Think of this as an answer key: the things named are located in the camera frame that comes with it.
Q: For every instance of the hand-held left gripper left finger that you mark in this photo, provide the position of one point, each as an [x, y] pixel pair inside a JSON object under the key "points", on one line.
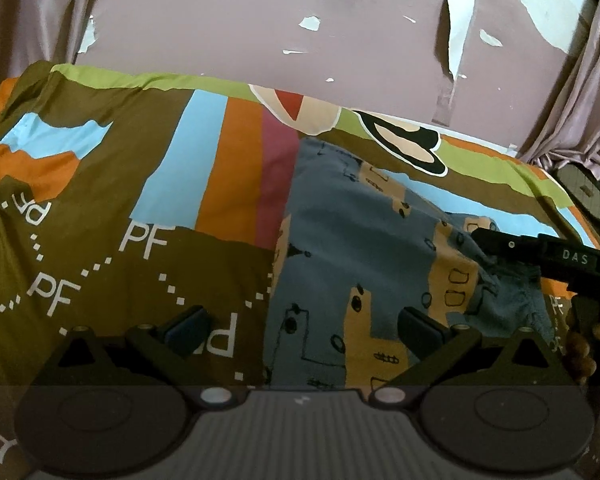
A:
{"points": [[187, 328]]}

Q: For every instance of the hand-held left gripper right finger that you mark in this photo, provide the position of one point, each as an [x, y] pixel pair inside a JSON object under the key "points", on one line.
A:
{"points": [[416, 331]]}

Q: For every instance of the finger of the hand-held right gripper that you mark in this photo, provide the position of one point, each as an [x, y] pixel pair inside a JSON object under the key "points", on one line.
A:
{"points": [[510, 246]]}

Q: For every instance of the blue printed pants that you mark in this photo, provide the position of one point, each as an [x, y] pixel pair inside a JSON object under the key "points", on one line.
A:
{"points": [[330, 240]]}

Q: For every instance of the person's right hand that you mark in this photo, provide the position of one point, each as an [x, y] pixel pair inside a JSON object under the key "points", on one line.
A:
{"points": [[580, 360]]}

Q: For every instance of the grey suitcase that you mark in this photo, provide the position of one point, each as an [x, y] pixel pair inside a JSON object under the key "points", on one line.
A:
{"points": [[587, 190]]}

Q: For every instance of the colourful printed blanket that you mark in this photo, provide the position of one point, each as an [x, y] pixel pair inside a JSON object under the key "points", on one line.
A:
{"points": [[130, 210]]}

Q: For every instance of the purple curtain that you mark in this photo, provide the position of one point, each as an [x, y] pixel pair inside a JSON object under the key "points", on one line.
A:
{"points": [[580, 85], [50, 10]]}

